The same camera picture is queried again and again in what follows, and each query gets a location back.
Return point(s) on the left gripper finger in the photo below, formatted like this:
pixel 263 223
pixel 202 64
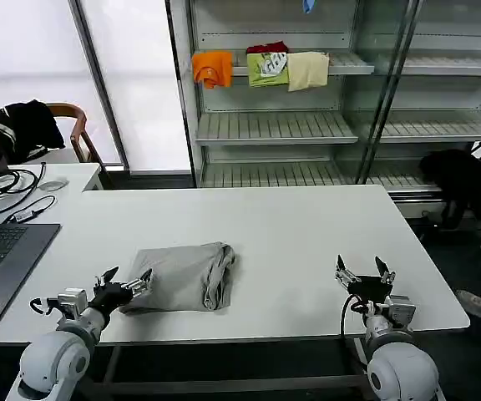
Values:
pixel 140 284
pixel 107 275

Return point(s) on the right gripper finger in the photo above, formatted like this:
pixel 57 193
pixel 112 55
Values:
pixel 384 270
pixel 344 271

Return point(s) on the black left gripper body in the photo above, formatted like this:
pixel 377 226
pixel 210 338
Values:
pixel 109 298

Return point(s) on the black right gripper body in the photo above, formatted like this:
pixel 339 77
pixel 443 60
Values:
pixel 370 288

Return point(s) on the grey printed t-shirt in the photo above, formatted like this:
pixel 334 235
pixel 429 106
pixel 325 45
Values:
pixel 178 280

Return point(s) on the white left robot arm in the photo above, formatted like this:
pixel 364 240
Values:
pixel 52 359

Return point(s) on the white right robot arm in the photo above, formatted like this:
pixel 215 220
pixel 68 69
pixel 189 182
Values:
pixel 403 367

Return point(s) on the round clear disc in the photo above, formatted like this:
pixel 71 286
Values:
pixel 54 185

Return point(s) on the dark grey laptop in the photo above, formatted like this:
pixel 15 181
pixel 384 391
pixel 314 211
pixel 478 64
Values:
pixel 2 263

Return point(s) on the black bag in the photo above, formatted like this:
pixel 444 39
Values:
pixel 457 179

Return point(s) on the brown wooden chair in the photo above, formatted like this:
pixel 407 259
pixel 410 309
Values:
pixel 79 133

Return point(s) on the empty grey metal shelf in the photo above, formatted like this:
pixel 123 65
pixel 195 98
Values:
pixel 436 125

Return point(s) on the grey metal shelf with clothes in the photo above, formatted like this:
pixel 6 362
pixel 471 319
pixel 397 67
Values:
pixel 274 125

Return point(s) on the black garment with white stripes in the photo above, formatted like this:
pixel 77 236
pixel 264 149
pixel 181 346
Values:
pixel 23 127

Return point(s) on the blue hanging item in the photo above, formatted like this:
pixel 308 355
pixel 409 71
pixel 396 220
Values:
pixel 308 6

